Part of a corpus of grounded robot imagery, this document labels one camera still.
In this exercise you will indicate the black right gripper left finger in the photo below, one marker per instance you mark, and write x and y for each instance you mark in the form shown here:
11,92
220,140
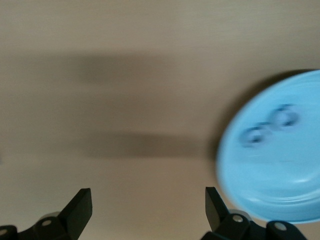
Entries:
75,212

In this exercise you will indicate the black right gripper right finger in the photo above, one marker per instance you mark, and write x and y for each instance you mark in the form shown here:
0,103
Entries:
217,215

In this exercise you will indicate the blue foam letter Q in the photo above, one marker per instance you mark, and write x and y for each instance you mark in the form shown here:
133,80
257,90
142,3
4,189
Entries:
260,132

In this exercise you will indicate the blue foam letter G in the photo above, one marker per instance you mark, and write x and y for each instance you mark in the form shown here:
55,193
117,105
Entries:
277,117

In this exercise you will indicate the blue plate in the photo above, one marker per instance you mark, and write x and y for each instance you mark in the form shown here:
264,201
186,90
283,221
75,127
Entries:
287,175

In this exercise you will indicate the table cover sheet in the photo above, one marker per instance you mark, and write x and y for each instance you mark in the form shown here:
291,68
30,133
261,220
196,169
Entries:
125,37

